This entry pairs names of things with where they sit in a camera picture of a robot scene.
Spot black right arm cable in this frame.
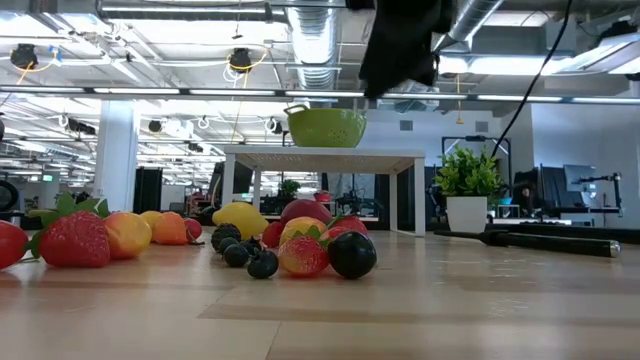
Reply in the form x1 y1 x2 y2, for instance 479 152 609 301
492 0 574 160

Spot black round wheel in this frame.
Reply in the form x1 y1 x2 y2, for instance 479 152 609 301
0 179 21 213

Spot silver spiral air duct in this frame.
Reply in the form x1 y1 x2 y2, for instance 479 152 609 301
285 0 342 110
399 0 506 99

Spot dark red apple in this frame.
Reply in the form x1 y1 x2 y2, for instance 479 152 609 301
279 198 334 227

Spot pale yellow-red strawberry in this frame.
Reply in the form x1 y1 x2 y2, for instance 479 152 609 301
278 234 332 279

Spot small yellow-orange apricot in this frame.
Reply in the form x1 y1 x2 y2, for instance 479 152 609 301
139 209 165 232

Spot red cherry tomato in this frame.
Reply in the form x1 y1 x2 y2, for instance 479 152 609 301
0 219 30 272

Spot black kitchen knife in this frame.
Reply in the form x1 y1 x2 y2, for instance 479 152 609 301
433 228 623 260

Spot red strawberry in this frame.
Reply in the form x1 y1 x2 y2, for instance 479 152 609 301
22 191 113 270
329 214 370 237
319 225 352 242

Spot person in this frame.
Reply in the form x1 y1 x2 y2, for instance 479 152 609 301
514 182 537 217

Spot long ceiling light strip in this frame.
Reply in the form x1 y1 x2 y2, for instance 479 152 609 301
0 84 640 105

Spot monitor on black arm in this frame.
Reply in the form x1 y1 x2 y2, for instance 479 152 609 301
562 163 625 217

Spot white building column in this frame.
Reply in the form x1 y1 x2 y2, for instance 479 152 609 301
91 98 142 215

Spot black ceiling cord reel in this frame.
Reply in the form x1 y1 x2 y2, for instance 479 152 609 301
9 42 39 70
228 46 255 75

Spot green plant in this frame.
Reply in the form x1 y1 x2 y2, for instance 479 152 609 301
433 145 505 235

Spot black background frame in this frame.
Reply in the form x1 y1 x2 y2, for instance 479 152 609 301
440 134 513 169

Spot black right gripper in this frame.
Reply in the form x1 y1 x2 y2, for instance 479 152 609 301
357 0 457 100

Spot black partition screen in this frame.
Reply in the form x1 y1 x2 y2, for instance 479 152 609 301
133 165 165 215

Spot green colander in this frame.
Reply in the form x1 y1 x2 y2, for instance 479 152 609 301
283 103 368 149

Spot black plum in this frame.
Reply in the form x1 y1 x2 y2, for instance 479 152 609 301
327 230 380 281

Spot small background potted plant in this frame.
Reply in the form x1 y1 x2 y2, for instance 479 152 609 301
277 178 303 202

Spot white perforated riser shelf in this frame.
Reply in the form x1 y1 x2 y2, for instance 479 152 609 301
222 144 428 237

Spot small red cherry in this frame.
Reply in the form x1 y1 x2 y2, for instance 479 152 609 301
263 220 286 249
183 217 205 245

